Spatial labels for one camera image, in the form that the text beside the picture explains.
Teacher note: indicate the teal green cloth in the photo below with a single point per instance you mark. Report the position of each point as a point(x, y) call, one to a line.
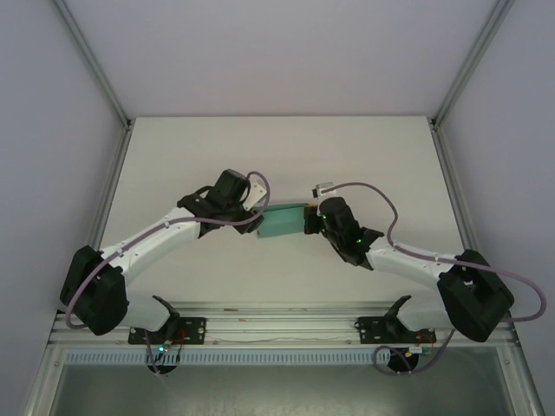
point(282, 222)

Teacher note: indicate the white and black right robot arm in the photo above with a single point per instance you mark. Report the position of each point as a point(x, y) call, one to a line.
point(412, 264)

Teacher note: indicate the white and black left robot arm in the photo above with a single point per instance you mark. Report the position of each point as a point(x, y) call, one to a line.
point(143, 242)

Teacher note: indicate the small circuit board yellow plug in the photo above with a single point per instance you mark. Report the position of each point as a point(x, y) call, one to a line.
point(416, 349)

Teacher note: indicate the small circuit board with LEDs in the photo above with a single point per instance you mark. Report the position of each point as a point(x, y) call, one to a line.
point(164, 348)

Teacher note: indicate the grey sheet metal panel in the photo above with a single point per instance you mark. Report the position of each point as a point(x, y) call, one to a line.
point(277, 390)

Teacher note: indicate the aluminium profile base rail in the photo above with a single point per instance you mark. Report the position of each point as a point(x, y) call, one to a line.
point(282, 323)

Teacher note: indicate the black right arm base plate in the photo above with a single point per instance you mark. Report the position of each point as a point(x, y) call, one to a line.
point(368, 329)

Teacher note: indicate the aluminium table side rail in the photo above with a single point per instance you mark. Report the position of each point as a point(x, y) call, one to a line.
point(461, 208)
point(102, 208)

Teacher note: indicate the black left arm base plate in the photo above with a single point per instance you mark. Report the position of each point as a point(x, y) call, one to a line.
point(195, 329)

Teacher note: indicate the aluminium frame post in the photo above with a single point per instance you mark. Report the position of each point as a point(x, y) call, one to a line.
point(470, 60)
point(93, 60)

